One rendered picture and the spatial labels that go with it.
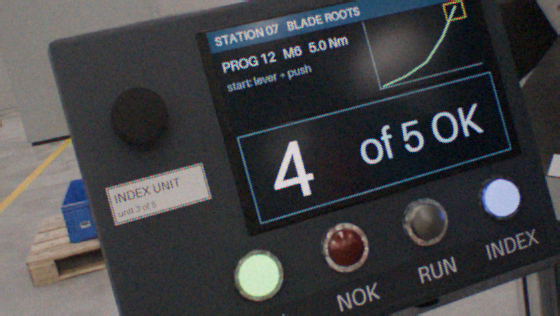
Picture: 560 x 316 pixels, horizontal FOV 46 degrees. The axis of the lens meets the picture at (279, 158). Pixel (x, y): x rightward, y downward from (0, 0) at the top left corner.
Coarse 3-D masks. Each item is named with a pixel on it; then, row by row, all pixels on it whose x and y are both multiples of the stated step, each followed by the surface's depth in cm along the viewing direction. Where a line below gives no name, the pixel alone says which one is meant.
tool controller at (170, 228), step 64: (256, 0) 36; (320, 0) 36; (384, 0) 37; (448, 0) 38; (64, 64) 33; (128, 64) 34; (192, 64) 34; (256, 64) 35; (320, 64) 36; (384, 64) 37; (448, 64) 38; (512, 64) 39; (128, 128) 32; (192, 128) 34; (256, 128) 35; (384, 128) 37; (448, 128) 38; (512, 128) 39; (128, 192) 33; (192, 192) 34; (384, 192) 36; (448, 192) 38; (128, 256) 33; (192, 256) 34; (320, 256) 35; (384, 256) 36; (448, 256) 37; (512, 256) 38
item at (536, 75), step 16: (544, 64) 99; (528, 80) 99; (544, 80) 98; (528, 96) 98; (544, 96) 97; (528, 112) 97; (544, 112) 96; (544, 128) 95; (544, 144) 94; (544, 160) 94
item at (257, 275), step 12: (252, 252) 34; (264, 252) 34; (240, 264) 34; (252, 264) 34; (264, 264) 34; (276, 264) 34; (240, 276) 34; (252, 276) 34; (264, 276) 34; (276, 276) 34; (240, 288) 34; (252, 288) 34; (264, 288) 34; (276, 288) 34; (252, 300) 34
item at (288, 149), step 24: (312, 120) 36; (240, 144) 35; (264, 144) 35; (288, 144) 35; (312, 144) 36; (264, 168) 35; (288, 168) 35; (312, 168) 35; (264, 192) 35; (288, 192) 35; (312, 192) 35; (336, 192) 36; (264, 216) 35; (288, 216) 35
